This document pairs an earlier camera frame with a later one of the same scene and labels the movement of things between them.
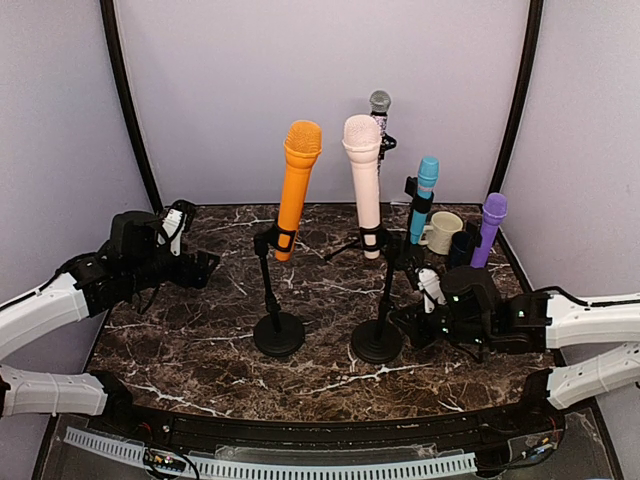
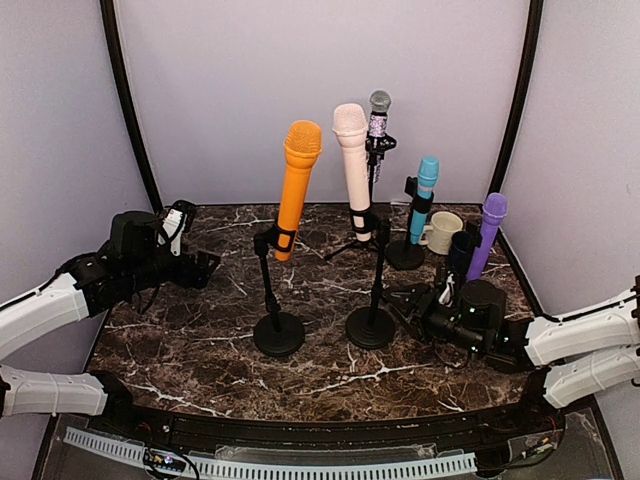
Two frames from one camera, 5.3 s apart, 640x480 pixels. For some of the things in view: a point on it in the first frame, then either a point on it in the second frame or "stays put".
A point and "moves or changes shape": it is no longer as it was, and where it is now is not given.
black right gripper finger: (410, 260) to (405, 292)
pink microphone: (362, 138) to (350, 125)
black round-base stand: (378, 341) moves or changes shape
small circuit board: (164, 460) stays put
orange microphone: (303, 145) stays put
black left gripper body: (183, 276) stays put
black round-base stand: (277, 334) stays put
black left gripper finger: (208, 260) stays put
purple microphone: (494, 210) stays put
